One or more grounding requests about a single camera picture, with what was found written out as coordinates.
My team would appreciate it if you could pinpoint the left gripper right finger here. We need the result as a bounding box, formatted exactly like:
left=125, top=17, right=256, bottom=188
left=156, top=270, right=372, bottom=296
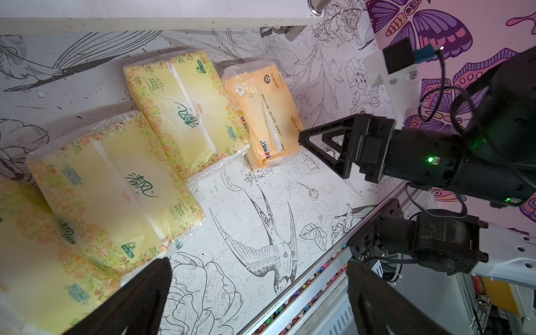
left=346, top=260, right=448, bottom=334

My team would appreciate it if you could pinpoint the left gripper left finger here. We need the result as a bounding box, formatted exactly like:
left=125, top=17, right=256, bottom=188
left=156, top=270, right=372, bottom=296
left=64, top=258, right=173, bottom=335

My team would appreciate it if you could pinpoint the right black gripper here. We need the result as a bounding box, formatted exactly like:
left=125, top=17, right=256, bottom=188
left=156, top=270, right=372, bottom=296
left=298, top=114, right=535, bottom=205

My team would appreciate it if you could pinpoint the yellow tissue pack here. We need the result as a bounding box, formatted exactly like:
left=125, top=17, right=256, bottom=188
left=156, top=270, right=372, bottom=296
left=123, top=49, right=250, bottom=182
left=27, top=111, right=205, bottom=276
left=1, top=179, right=120, bottom=334

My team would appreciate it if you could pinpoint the white two-tier shelf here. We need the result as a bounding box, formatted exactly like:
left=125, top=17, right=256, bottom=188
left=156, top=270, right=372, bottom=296
left=1, top=0, right=329, bottom=35

